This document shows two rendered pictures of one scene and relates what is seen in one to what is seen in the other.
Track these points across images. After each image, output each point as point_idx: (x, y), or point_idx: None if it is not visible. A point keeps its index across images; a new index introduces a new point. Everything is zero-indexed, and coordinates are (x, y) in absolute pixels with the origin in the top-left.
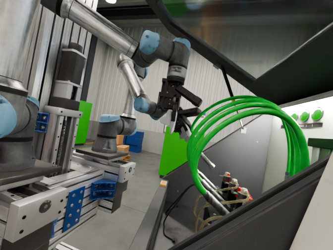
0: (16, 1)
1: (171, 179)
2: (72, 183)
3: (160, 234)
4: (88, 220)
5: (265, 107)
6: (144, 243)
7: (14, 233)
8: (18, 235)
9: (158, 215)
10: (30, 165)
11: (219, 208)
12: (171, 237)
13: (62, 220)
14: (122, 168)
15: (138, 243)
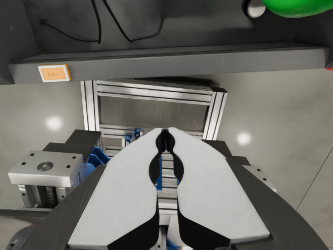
0: None
1: (0, 56)
2: (159, 200)
3: (157, 40)
4: (120, 148)
5: None
6: (275, 54)
7: (264, 171)
8: (259, 168)
9: (200, 51)
10: None
11: None
12: (157, 21)
13: (163, 166)
14: (72, 177)
15: (277, 62)
